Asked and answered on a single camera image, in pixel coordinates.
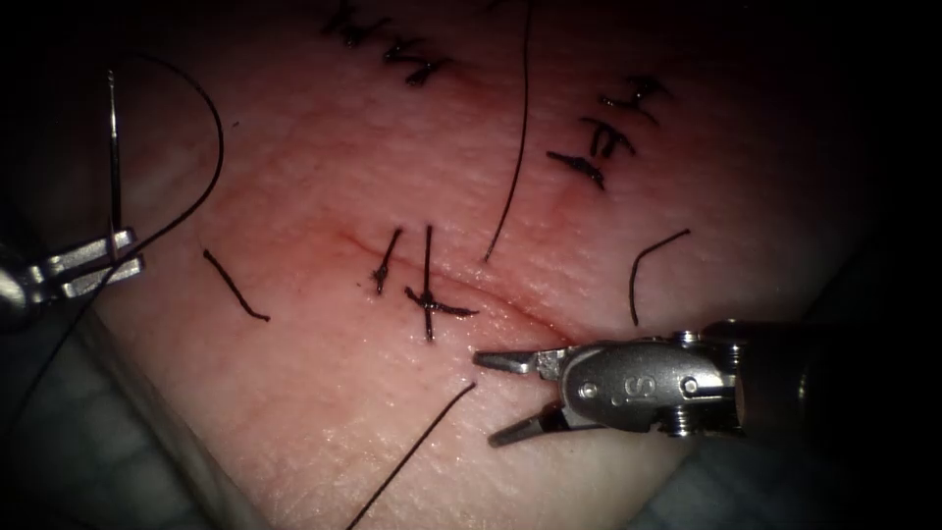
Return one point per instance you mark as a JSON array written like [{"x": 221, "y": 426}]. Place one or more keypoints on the dark right arm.
[{"x": 809, "y": 383}]

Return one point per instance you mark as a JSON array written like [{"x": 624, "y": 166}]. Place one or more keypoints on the right arm needle driver jaw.
[
  {"x": 522, "y": 361},
  {"x": 533, "y": 425}
]

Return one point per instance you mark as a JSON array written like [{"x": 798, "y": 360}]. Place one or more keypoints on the tissue pad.
[{"x": 331, "y": 147}]

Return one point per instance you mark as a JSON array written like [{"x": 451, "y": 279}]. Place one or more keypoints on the left arm needle driver jaw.
[
  {"x": 88, "y": 252},
  {"x": 103, "y": 278}
]

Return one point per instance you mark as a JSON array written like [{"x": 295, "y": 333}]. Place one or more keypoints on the right arm needle driver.
[{"x": 640, "y": 383}]

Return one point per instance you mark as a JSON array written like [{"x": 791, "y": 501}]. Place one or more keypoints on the black thread piece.
[
  {"x": 633, "y": 287},
  {"x": 232, "y": 287},
  {"x": 524, "y": 110},
  {"x": 412, "y": 460}
]

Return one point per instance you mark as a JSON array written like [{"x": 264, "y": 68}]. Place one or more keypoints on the curved steel needle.
[{"x": 114, "y": 162}]

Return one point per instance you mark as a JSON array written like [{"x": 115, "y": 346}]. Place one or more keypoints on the left arm needle driver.
[{"x": 18, "y": 291}]

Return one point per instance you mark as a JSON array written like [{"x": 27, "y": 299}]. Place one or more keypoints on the black stitching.
[
  {"x": 427, "y": 280},
  {"x": 581, "y": 165},
  {"x": 403, "y": 51}
]

